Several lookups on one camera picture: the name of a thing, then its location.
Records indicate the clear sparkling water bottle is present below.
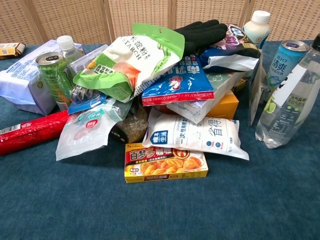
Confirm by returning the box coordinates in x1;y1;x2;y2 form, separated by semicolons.
255;33;320;150

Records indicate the white disposable towel pack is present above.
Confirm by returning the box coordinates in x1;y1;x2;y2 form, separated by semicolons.
142;107;250;161

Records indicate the blue tablecloth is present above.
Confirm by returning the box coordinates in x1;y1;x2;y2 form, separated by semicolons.
0;39;320;240

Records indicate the red snack tube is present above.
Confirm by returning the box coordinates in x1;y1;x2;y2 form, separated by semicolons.
0;110;70;156

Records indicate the blue Rio drink can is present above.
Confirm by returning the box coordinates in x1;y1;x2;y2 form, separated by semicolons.
265;39;311;103

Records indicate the green drink can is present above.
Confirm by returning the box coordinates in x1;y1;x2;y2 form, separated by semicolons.
35;52;76;112

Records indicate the yellow curry box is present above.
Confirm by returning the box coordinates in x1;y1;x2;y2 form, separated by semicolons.
124;143;209;184

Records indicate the translucent pouch with pink label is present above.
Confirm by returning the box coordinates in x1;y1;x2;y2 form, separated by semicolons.
55;97;133;162

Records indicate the white milk drink bottle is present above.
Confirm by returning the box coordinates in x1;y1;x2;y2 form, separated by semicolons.
243;10;272;50

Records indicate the clear standing plastic packet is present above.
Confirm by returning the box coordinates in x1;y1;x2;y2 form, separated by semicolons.
248;53;267;126

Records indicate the orange cardboard box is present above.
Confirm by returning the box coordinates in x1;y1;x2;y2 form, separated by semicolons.
205;90;240;120

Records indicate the wicker folding screen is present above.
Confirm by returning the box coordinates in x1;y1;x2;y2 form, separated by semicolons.
0;0;320;45

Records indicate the dark purple printed bag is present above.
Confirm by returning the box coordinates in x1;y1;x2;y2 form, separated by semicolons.
199;24;262;71

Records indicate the dark grain-filled bag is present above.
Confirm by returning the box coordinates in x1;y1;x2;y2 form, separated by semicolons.
109;96;150;144

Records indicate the pale purple tissue pack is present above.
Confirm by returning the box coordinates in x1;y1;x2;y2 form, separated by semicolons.
0;39;83;116

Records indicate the small clear water bottle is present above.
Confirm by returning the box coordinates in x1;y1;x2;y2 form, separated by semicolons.
56;35;85;66

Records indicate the small yellow box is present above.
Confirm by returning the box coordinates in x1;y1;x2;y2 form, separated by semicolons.
0;42;27;60

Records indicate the blue red cookie bag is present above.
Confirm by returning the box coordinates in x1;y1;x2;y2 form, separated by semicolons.
141;55;215;107

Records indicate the green white starch bag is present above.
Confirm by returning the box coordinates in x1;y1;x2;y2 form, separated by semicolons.
72;23;186;104

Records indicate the black knit glove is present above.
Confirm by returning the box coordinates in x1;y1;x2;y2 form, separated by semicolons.
173;19;229;55

